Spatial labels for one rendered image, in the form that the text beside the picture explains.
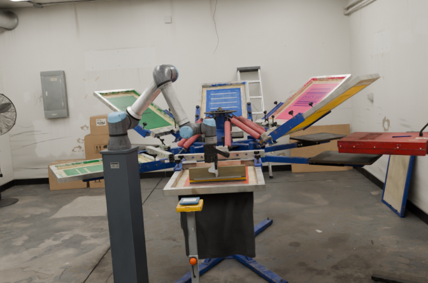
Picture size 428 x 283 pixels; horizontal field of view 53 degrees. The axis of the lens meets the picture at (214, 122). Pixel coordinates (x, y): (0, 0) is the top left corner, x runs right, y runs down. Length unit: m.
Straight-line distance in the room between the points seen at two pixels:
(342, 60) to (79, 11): 4.39
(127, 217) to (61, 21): 5.38
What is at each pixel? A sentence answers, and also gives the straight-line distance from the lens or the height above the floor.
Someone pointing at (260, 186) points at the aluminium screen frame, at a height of 0.98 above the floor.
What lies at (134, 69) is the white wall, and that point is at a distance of 7.32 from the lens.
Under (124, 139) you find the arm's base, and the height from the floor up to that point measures 1.26.
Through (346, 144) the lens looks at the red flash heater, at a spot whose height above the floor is 1.08.
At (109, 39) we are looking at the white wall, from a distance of 7.45.
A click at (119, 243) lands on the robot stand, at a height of 0.61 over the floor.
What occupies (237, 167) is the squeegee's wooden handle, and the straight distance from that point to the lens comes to 2.70.
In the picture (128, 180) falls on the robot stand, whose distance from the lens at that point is 2.73.
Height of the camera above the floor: 1.60
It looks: 6 degrees down
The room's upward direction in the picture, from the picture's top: 4 degrees counter-clockwise
